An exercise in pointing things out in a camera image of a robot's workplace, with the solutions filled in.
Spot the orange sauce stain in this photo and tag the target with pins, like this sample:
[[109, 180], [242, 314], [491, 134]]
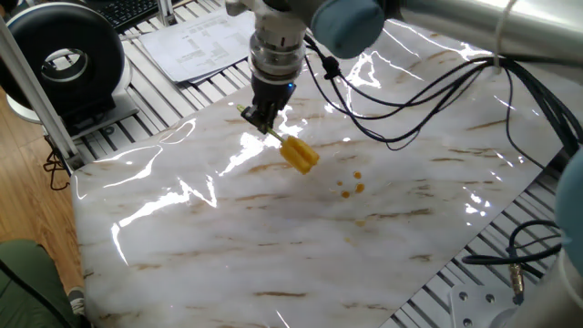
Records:
[[359, 187]]

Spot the grey shoe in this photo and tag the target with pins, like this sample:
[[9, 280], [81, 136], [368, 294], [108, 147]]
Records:
[[77, 300]]

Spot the printed paper sheets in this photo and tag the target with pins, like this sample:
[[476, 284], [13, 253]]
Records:
[[200, 45]]

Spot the green trouser leg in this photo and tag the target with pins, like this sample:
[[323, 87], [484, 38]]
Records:
[[27, 282]]

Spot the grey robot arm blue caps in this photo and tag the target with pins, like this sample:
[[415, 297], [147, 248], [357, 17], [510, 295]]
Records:
[[455, 23]]

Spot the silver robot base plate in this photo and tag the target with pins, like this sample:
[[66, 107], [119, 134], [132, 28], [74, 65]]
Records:
[[473, 310]]

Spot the black keyboard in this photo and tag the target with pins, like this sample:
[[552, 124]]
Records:
[[127, 11]]

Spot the slim aluminium post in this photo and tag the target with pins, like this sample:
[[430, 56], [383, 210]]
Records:
[[167, 11]]

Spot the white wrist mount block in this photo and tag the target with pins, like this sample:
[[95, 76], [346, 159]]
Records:
[[273, 20]]

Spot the marble pattern table sheet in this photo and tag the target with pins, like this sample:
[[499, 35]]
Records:
[[273, 255]]

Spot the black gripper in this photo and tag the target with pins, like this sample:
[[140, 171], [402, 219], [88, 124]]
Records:
[[272, 93]]

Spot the aluminium frame post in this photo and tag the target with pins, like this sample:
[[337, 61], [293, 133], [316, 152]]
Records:
[[36, 95]]

